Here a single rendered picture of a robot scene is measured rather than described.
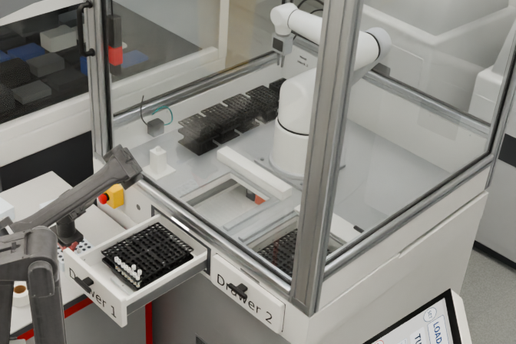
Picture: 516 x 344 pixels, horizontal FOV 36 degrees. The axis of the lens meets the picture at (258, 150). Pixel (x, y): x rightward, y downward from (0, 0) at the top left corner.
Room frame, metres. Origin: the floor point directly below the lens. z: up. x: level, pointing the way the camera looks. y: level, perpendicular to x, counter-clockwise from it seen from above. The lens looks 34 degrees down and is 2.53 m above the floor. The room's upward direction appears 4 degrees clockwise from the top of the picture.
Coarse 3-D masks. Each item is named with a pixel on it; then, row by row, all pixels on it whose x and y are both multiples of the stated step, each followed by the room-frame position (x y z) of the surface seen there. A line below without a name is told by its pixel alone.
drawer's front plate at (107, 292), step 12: (72, 252) 1.78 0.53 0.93; (72, 264) 1.75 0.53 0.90; (84, 264) 1.73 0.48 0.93; (72, 276) 1.76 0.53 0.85; (84, 276) 1.71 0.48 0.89; (96, 276) 1.68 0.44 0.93; (96, 288) 1.67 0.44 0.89; (108, 288) 1.64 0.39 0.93; (96, 300) 1.68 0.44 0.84; (108, 300) 1.63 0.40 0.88; (120, 300) 1.59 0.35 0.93; (108, 312) 1.64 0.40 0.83; (120, 312) 1.60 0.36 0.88; (120, 324) 1.60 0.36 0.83
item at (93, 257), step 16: (144, 224) 1.98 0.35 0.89; (112, 240) 1.88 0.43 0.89; (192, 240) 1.92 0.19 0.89; (80, 256) 1.80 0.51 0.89; (96, 256) 1.84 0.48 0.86; (112, 272) 1.80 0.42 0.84; (176, 272) 1.76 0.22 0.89; (192, 272) 1.81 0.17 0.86; (144, 288) 1.68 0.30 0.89; (160, 288) 1.72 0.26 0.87; (128, 304) 1.63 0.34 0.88; (144, 304) 1.67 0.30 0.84
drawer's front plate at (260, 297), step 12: (216, 264) 1.80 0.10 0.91; (228, 264) 1.77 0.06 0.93; (216, 276) 1.79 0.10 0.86; (228, 276) 1.76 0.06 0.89; (240, 276) 1.73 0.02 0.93; (228, 288) 1.76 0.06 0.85; (252, 288) 1.69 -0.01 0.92; (240, 300) 1.72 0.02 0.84; (252, 300) 1.69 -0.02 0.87; (264, 300) 1.66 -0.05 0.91; (276, 300) 1.64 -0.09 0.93; (252, 312) 1.69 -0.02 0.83; (264, 312) 1.65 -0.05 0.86; (276, 312) 1.62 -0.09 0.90; (276, 324) 1.62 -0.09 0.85
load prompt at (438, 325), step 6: (438, 318) 1.38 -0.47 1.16; (444, 318) 1.37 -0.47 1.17; (432, 324) 1.37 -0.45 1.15; (438, 324) 1.36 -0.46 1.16; (444, 324) 1.35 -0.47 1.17; (432, 330) 1.35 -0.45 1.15; (438, 330) 1.34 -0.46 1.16; (444, 330) 1.33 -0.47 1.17; (432, 336) 1.34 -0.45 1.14; (438, 336) 1.33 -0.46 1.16; (444, 336) 1.32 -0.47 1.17; (432, 342) 1.32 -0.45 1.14; (438, 342) 1.31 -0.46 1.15; (444, 342) 1.30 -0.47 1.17
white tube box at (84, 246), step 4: (84, 240) 1.98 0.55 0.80; (72, 244) 1.96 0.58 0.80; (80, 244) 1.96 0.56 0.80; (84, 244) 1.97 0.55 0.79; (88, 244) 1.96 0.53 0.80; (60, 248) 1.94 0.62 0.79; (76, 248) 1.94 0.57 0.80; (80, 248) 1.94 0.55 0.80; (84, 248) 1.95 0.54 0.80; (88, 248) 1.96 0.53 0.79; (60, 252) 1.92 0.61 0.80; (76, 252) 1.92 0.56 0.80; (60, 256) 1.90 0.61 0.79; (60, 260) 1.88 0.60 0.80; (60, 264) 1.87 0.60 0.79; (60, 268) 1.87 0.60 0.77
